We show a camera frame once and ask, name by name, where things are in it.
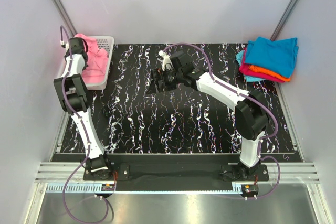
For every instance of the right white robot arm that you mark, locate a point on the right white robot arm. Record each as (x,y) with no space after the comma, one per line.
(251,119)

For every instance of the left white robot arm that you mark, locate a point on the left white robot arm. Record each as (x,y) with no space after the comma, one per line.
(75,100)

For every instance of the cyan folded t shirt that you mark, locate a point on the cyan folded t shirt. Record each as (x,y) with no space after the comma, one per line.
(239,59)

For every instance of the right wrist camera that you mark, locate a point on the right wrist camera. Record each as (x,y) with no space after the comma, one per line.
(174,61)

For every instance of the black marbled table mat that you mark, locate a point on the black marbled table mat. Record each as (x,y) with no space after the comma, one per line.
(182,121)

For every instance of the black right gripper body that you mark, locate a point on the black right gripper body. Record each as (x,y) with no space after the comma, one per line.
(169,78)

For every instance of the magenta folded t shirt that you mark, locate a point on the magenta folded t shirt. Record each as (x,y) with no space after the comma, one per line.
(248,72)

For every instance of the blue folded t shirt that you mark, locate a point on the blue folded t shirt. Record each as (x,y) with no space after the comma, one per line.
(278,56)

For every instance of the orange folded t shirt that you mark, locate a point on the orange folded t shirt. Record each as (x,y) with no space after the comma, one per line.
(259,69)

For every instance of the pink t shirt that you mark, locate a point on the pink t shirt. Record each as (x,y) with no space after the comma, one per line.
(97,61)

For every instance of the white plastic basket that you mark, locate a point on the white plastic basket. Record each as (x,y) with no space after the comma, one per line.
(106,42)

